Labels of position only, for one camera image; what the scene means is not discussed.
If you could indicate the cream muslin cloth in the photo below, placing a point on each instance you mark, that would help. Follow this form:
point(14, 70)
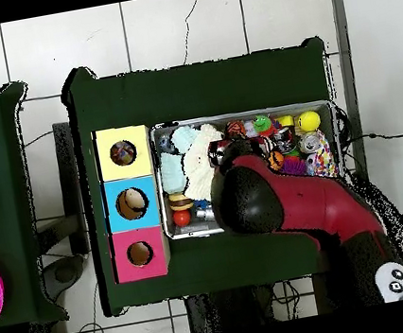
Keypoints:
point(196, 171)

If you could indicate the wooden box with three holes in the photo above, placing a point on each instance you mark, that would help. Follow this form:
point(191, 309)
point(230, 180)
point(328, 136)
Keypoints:
point(143, 165)

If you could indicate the toy burger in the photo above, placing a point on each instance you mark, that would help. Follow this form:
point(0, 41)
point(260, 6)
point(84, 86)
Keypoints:
point(180, 201)

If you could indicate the yellow tennis ball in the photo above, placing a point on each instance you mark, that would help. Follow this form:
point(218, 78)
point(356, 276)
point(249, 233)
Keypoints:
point(308, 120)

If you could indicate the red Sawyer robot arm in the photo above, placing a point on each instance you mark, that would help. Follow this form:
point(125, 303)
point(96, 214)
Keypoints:
point(307, 201)

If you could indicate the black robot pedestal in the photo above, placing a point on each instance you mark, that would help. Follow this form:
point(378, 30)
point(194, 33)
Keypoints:
point(231, 311)

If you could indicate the small red ball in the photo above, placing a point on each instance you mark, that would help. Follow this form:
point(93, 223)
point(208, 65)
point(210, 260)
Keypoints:
point(181, 218)

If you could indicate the light blue muslin cloth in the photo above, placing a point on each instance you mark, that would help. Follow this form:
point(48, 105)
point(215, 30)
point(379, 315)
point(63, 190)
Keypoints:
point(171, 171)

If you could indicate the orange toy basketball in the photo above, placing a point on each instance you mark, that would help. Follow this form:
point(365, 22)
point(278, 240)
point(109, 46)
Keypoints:
point(276, 160)

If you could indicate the green spiky monster toy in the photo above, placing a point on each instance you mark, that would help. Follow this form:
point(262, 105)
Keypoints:
point(262, 124)

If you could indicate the orange tiger striped toy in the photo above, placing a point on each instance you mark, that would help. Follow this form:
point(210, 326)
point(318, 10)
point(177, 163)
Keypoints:
point(234, 129)

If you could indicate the confetti print cloth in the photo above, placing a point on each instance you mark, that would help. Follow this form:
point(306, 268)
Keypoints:
point(122, 152)
point(325, 160)

